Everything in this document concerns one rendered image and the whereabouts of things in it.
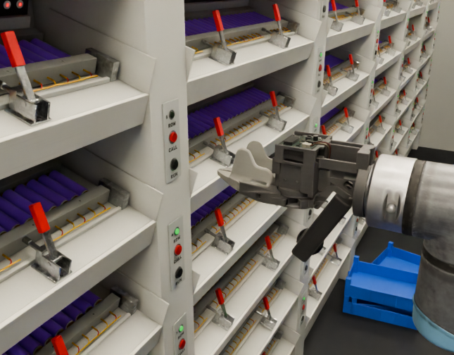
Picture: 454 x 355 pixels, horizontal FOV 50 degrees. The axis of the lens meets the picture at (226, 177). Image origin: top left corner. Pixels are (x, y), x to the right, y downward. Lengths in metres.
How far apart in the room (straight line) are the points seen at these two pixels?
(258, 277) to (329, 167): 0.71
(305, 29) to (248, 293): 0.67
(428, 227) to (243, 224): 0.61
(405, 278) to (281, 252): 0.94
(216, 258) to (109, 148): 0.36
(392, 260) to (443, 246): 1.95
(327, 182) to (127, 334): 0.40
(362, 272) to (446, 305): 1.64
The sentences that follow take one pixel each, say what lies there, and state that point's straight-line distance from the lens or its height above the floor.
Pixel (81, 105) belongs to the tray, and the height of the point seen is 1.13.
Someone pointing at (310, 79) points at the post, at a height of 1.03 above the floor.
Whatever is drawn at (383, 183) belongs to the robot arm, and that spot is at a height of 1.05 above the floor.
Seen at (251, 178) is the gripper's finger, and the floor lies 1.02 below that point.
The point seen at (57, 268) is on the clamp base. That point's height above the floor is 0.95.
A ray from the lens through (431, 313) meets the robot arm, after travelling 0.65.
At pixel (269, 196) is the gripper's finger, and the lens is 0.62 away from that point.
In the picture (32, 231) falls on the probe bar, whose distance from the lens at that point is 0.66.
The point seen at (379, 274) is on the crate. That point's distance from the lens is 2.25.
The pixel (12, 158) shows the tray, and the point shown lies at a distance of 0.54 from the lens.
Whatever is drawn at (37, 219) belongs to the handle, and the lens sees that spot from 0.61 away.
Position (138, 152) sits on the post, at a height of 1.03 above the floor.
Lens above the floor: 1.26
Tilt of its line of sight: 22 degrees down
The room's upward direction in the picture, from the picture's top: straight up
